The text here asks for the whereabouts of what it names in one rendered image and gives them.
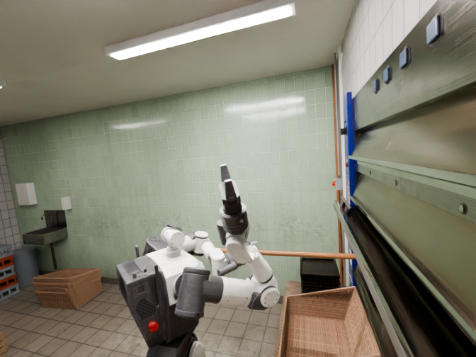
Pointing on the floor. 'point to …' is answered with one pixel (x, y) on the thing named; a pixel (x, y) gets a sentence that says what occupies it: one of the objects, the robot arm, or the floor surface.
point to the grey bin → (25, 265)
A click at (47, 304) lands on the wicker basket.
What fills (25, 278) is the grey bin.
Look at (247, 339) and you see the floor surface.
